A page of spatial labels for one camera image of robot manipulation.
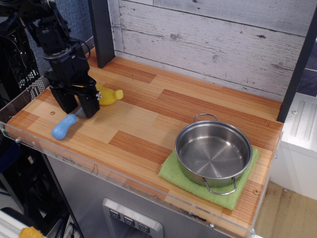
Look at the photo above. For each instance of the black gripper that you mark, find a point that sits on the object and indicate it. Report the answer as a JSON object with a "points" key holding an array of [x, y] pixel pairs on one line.
{"points": [[69, 77]]}

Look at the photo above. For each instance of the blue grey toy spoon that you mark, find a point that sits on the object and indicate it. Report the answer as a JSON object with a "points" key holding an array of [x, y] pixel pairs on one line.
{"points": [[60, 131]]}

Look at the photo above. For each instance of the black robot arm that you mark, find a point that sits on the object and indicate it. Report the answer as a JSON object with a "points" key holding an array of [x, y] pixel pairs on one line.
{"points": [[43, 21]]}

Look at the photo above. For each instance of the yellow toy banana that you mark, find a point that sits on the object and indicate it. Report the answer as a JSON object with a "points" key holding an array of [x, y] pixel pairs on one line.
{"points": [[108, 96]]}

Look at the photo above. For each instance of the black plastic crate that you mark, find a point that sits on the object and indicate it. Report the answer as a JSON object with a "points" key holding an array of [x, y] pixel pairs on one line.
{"points": [[20, 57]]}

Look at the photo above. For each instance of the green cloth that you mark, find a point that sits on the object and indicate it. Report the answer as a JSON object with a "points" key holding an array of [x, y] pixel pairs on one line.
{"points": [[225, 196]]}

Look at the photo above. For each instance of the silver dispenser panel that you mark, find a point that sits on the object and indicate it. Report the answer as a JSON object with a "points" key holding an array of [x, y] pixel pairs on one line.
{"points": [[124, 222]]}

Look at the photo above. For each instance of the yellow object bottom left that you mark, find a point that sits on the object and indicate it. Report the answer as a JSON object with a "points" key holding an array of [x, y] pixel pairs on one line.
{"points": [[30, 232]]}

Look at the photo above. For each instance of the stainless steel pot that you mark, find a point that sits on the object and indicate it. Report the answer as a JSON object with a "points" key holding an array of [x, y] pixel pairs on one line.
{"points": [[212, 152]]}

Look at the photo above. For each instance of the clear acrylic table guard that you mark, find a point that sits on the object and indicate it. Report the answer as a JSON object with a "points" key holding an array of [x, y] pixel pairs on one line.
{"points": [[119, 152]]}

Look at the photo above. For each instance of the white metal cabinet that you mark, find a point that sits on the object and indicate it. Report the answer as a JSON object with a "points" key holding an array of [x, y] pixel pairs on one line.
{"points": [[295, 164]]}

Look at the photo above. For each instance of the dark left frame post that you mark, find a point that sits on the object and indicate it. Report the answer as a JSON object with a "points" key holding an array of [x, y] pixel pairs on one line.
{"points": [[101, 27]]}

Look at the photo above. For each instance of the dark frame post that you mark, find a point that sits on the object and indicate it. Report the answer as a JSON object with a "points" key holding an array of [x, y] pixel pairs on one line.
{"points": [[299, 69], [101, 27]]}

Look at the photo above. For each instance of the dark right frame post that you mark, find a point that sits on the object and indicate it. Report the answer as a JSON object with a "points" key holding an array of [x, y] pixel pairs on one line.
{"points": [[299, 69]]}

